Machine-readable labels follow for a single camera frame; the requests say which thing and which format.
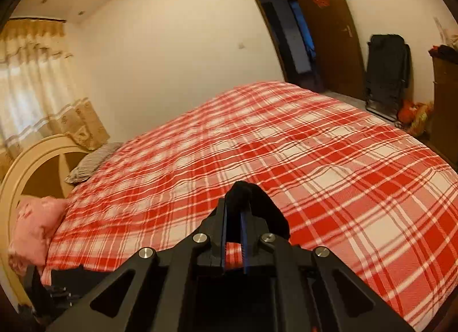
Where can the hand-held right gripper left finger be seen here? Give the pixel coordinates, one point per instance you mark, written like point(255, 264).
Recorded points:
point(222, 242)

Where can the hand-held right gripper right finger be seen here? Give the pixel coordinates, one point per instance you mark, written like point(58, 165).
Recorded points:
point(244, 242)

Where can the pink folded quilt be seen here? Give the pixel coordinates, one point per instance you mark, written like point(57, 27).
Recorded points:
point(34, 224)

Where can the red plaid bed sheet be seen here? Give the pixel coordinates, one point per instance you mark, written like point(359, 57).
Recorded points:
point(286, 160)

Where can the cream wooden headboard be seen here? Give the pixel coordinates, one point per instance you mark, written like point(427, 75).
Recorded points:
point(32, 171)

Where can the grey patterned pillow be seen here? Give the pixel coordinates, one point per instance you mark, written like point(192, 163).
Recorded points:
point(93, 162)

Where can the white sheer curtain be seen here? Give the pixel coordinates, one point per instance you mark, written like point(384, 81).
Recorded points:
point(28, 81)

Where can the orange plastic bag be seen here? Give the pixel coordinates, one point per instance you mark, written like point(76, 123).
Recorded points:
point(417, 113)

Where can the black folding chair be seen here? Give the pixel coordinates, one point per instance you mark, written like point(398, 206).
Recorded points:
point(388, 74)

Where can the brown wooden door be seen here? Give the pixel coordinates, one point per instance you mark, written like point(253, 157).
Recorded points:
point(332, 35)

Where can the brown wooden cabinet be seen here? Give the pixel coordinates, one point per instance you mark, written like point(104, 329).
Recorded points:
point(445, 103)

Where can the dark clothes pile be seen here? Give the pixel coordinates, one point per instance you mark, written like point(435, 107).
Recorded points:
point(445, 52)

